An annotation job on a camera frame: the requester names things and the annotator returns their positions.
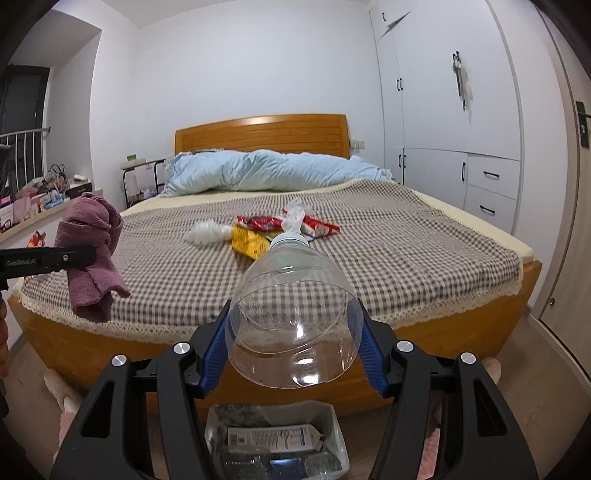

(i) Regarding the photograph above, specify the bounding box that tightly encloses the wooden bed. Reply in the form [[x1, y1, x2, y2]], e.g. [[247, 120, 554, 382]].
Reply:
[[7, 114, 543, 411]]

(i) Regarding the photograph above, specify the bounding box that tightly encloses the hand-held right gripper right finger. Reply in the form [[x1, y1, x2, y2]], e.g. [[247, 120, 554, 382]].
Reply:
[[358, 299, 539, 480]]

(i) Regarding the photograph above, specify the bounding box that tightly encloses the dark window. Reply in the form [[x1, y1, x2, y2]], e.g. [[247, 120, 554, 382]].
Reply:
[[0, 65, 49, 185]]

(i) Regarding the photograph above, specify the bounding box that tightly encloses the clear plastic bottle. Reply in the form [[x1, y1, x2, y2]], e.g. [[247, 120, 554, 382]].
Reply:
[[228, 233, 361, 389], [302, 450, 343, 477]]

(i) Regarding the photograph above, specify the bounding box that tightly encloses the white wardrobe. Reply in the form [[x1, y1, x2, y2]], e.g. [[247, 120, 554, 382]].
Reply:
[[369, 0, 525, 236]]

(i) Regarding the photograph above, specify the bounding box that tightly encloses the clear plastic bag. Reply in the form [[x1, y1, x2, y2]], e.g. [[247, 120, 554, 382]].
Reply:
[[184, 219, 234, 246]]

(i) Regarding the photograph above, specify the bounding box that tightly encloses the red packet blue logo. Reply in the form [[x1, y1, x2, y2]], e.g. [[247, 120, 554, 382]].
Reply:
[[235, 213, 284, 233]]

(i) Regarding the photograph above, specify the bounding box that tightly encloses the clutter of bags and boxes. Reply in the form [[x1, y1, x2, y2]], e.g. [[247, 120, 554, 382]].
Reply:
[[0, 164, 93, 232]]

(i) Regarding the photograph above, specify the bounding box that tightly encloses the white printed carton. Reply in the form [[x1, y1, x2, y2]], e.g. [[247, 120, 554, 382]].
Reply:
[[225, 424, 326, 457]]

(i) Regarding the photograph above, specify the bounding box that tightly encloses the wooden window sill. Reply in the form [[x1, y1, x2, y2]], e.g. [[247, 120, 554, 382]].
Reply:
[[0, 189, 105, 245]]

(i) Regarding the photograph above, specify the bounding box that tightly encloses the light blue duvet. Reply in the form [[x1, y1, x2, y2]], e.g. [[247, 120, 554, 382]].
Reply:
[[161, 148, 397, 197]]

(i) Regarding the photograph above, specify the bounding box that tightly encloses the pale wooden door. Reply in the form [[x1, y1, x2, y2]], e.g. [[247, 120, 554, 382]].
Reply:
[[531, 18, 591, 342]]

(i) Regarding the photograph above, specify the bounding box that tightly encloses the white window railing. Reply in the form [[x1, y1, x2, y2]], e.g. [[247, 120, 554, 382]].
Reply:
[[0, 127, 49, 195]]

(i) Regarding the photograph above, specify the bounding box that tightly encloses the red cartoon snack packet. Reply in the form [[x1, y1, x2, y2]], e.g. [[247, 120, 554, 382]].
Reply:
[[299, 216, 341, 239]]

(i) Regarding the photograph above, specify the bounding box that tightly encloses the hanging white bag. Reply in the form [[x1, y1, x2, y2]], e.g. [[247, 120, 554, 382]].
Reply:
[[451, 52, 474, 125]]

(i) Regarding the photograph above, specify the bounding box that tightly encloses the black bedside rack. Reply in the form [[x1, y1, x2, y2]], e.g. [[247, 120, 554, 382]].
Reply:
[[121, 158, 167, 208]]

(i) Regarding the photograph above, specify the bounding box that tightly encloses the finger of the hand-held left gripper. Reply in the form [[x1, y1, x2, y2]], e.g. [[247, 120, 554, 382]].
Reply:
[[46, 244, 99, 271]]

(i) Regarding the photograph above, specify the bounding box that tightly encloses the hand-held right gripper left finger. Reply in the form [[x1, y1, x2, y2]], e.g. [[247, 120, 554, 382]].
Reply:
[[50, 299, 232, 480]]

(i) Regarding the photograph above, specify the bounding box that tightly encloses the floral bin with clear liner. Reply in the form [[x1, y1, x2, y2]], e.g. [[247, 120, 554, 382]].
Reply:
[[203, 402, 350, 480]]

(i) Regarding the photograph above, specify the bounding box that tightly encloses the yellow snack packet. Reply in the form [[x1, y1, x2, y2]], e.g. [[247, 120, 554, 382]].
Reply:
[[230, 223, 273, 260]]

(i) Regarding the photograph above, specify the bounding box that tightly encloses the white tissue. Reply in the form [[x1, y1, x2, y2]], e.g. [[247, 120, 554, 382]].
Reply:
[[281, 200, 306, 234]]

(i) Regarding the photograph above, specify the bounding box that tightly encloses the purple cloth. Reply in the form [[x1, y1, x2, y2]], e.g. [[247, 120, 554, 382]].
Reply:
[[54, 193, 132, 321]]

